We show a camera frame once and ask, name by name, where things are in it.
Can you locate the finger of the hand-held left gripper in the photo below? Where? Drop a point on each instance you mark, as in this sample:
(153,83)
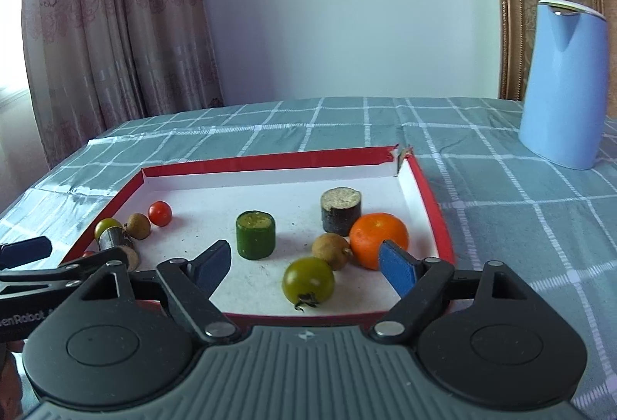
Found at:
(26,252)
(48,278)

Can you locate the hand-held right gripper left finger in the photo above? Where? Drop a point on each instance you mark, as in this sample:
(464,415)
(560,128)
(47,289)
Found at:
(212,268)

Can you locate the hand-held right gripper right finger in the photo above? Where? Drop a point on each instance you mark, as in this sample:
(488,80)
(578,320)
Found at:
(395,268)

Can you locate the orange mandarin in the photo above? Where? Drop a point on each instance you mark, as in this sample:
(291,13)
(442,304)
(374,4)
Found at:
(376,237)

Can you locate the green cucumber piece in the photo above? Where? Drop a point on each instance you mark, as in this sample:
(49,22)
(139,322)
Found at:
(255,237)

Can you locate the red cardboard tray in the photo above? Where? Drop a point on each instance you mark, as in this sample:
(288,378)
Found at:
(207,208)

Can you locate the brown longan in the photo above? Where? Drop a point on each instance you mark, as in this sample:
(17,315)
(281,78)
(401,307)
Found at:
(330,250)
(139,226)

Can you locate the purple sugarcane piece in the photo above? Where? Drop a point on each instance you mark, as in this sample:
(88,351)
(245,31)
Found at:
(118,244)

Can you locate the large green tomato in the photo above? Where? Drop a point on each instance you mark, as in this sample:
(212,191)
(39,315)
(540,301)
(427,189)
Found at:
(308,280)

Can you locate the dark sugarcane piece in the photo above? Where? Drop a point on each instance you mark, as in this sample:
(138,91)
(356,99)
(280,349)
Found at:
(341,215)

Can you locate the small green tomato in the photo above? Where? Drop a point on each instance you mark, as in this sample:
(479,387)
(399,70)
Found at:
(106,227)

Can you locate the pink patterned curtain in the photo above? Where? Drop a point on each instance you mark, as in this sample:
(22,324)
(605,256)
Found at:
(120,39)

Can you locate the blue electric kettle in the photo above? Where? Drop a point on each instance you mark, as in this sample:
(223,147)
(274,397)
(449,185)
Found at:
(564,102)

